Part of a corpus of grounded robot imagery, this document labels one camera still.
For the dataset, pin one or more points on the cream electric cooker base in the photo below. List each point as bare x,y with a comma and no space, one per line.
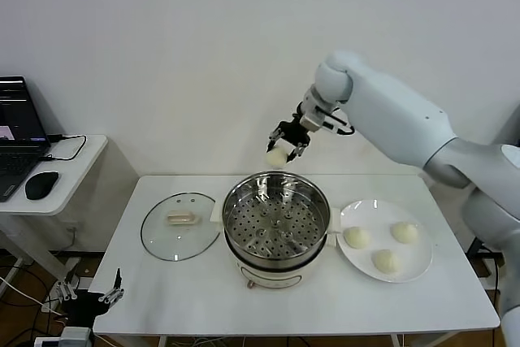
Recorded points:
276,278

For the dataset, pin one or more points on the white steamed baozi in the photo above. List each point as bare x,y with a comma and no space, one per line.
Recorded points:
387,261
356,237
404,232
276,158

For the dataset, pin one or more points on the black laptop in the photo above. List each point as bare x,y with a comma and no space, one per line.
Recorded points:
18,119

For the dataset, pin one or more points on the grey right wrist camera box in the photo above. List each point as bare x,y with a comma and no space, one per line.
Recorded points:
312,118

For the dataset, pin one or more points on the white round plate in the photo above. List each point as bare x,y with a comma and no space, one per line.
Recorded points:
414,257

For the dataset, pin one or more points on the black computer mouse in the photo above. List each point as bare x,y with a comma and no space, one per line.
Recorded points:
41,185

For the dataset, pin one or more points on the perforated steel steamer basket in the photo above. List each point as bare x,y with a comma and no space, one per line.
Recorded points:
276,217

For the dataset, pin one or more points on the white side table with laptop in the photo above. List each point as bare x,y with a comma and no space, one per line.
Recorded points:
77,176

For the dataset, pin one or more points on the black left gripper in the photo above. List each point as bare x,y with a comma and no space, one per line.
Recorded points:
85,304

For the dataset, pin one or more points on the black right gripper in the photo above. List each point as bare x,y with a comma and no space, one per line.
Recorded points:
293,131

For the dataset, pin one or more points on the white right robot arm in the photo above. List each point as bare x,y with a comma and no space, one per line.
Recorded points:
398,119

